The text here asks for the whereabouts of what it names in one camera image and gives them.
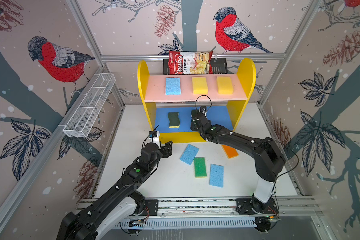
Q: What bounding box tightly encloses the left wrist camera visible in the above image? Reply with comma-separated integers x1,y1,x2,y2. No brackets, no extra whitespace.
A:
147,131,161,149

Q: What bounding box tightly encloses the orange sponge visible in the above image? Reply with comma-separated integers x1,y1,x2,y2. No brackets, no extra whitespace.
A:
222,145,239,159

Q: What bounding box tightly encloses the yellow shelf with coloured boards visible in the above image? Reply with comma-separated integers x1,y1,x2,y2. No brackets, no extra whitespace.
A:
137,59,256,143

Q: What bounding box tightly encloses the yellow sponge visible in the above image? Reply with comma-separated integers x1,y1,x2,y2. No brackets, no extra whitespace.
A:
217,76,234,95
192,77,209,95

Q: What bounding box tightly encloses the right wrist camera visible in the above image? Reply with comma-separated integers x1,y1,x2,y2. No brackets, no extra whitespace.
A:
199,106,207,114

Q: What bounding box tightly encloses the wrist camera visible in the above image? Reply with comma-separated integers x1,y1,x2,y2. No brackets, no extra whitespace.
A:
199,106,207,114
147,131,161,149

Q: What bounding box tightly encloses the aluminium rail base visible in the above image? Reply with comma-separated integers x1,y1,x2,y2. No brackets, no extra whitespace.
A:
105,196,323,233

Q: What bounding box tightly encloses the blue sponge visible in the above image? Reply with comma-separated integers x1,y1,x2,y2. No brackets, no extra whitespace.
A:
209,164,224,188
180,144,199,166
165,78,181,95

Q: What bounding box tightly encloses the black wire basket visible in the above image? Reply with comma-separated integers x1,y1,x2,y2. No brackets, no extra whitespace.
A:
163,58,228,75

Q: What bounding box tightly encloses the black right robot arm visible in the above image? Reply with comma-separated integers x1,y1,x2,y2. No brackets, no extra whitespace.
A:
191,110,286,214

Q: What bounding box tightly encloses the dark green wavy sponge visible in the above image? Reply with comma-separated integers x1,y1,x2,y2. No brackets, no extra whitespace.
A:
168,112,181,128

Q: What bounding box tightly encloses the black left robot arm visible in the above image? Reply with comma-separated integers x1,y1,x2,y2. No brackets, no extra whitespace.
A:
57,141,173,240

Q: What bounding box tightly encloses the red cassava chips bag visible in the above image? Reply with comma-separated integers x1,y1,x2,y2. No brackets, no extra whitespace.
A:
169,51,213,75

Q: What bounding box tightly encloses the white wire mesh tray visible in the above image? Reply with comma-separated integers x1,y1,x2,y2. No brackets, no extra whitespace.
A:
63,73,116,138

